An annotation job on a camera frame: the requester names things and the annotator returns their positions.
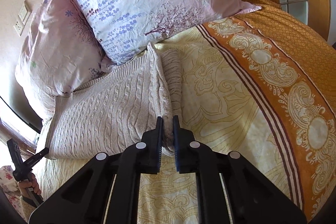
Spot person's left hand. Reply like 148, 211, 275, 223
17, 172, 42, 200

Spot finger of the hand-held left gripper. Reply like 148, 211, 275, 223
7, 138, 22, 171
24, 147, 50, 165

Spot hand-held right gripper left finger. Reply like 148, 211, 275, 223
28, 116, 164, 224

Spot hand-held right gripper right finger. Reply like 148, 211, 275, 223
172, 115, 308, 224

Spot white wall socket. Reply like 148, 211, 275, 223
13, 19, 26, 37

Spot yellow orange patterned bedspread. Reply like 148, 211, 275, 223
33, 0, 336, 224

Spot beige cable-knit sweater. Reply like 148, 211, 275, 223
46, 42, 184, 160

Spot white wall switch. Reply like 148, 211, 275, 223
18, 4, 32, 24

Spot person's floral clothing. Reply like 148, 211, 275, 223
0, 165, 28, 215

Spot pink pillow with flower sprigs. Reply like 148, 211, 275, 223
14, 0, 116, 122

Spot window frame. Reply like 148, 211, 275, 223
0, 95, 42, 153

